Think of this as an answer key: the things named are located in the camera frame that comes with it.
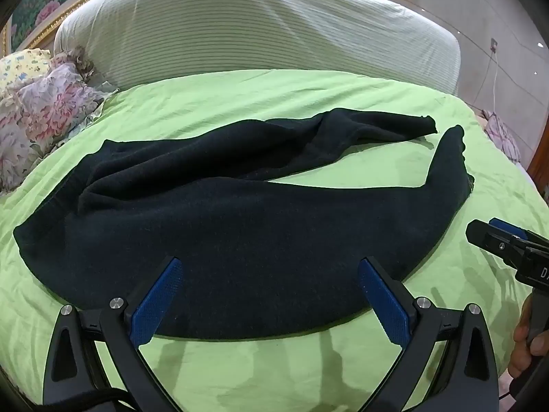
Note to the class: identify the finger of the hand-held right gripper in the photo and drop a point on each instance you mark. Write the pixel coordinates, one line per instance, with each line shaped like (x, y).
(508, 226)
(497, 242)

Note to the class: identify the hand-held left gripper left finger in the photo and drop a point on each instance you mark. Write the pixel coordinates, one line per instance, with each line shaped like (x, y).
(156, 300)

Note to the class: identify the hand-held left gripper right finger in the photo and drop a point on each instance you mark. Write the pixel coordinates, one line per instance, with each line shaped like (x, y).
(384, 300)

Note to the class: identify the black pants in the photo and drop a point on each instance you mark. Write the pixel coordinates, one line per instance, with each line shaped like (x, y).
(240, 231)

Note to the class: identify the person's right hand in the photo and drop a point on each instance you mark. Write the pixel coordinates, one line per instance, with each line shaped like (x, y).
(521, 352)

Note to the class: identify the red wooden cabinet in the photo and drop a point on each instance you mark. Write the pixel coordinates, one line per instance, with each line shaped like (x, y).
(541, 171)

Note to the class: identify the pink floral cloth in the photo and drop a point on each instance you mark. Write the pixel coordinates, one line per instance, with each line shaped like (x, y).
(502, 135)

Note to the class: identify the green bed sheet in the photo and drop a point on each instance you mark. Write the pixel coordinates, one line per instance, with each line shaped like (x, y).
(257, 369)

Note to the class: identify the floral pillows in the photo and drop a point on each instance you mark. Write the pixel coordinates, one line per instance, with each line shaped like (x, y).
(43, 111)

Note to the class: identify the yellow patterned pillow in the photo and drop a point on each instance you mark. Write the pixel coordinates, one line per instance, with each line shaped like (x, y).
(25, 66)

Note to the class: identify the striped covered headboard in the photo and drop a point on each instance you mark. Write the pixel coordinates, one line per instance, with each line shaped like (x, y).
(257, 30)

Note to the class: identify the gold framed floral painting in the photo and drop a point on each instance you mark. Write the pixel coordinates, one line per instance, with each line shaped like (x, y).
(38, 10)

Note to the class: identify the wall socket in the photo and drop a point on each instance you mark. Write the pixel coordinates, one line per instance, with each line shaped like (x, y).
(494, 46)

